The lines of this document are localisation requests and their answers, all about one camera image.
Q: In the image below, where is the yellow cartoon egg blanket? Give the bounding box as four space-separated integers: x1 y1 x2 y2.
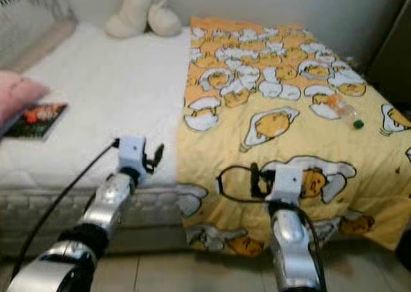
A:
176 15 411 259

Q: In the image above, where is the dark red cover book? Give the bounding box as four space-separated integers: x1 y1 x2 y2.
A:
3 102 69 142

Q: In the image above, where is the white quilted mattress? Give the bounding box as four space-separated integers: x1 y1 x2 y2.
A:
0 20 411 255

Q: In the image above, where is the beige plush toy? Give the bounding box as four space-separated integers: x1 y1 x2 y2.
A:
104 0 183 39

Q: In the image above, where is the pink pillow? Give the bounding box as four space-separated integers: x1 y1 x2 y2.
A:
0 70 51 134

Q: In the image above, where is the beige padded headboard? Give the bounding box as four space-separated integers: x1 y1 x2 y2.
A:
24 18 78 73

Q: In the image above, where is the dark bedside cabinet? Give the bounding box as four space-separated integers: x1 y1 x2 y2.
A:
365 8 411 108

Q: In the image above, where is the white grey printed cloth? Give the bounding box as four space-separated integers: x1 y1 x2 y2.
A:
0 0 76 66

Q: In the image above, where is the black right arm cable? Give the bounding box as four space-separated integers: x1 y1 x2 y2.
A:
216 165 274 205

